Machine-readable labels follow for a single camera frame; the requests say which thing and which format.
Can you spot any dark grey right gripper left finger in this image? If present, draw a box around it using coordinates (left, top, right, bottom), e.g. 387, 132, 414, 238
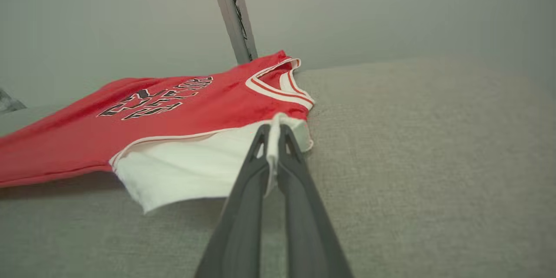
195, 125, 271, 278

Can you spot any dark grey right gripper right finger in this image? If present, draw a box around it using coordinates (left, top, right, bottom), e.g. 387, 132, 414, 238
278, 125, 353, 278

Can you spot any red and white basketball jersey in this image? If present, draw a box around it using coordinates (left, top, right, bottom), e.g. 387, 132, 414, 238
0, 50, 315, 214

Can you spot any grey metal frame post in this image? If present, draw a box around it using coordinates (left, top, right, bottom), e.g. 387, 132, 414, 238
206, 0, 258, 65

